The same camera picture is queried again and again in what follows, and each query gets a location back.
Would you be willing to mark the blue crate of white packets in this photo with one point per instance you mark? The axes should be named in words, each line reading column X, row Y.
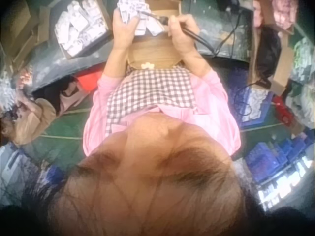
column 256, row 104

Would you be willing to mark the carton of white packets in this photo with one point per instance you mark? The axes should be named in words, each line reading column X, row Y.
column 81, row 27

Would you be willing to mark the small brown cardboard box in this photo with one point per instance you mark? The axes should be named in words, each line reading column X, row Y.
column 164, row 7

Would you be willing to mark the black plastic bag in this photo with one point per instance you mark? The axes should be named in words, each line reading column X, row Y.
column 268, row 52

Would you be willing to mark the stack of blue crates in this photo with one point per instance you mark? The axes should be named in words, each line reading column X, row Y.
column 276, row 158

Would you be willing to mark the red hand tool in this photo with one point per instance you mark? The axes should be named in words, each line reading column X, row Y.
column 283, row 110

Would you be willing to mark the heap of green white packets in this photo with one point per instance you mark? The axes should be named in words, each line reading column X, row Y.
column 304, row 73

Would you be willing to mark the carton of pink packets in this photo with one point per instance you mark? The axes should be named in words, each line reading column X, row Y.
column 280, row 13

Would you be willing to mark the open brown cardboard box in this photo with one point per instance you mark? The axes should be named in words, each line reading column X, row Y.
column 152, row 50

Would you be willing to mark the person's left hand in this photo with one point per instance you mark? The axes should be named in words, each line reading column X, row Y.
column 123, row 33

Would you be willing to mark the tall brown cardboard box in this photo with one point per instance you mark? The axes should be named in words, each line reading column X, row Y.
column 275, row 57

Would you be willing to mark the red bag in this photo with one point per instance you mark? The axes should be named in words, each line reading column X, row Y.
column 89, row 81

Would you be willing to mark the person's right hand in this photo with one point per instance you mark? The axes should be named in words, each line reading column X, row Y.
column 182, row 37

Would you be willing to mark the bundle of white printed packets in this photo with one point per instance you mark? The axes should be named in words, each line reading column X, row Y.
column 145, row 18

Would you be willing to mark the stack of flat brown cartons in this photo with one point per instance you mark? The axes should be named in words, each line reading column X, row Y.
column 21, row 32

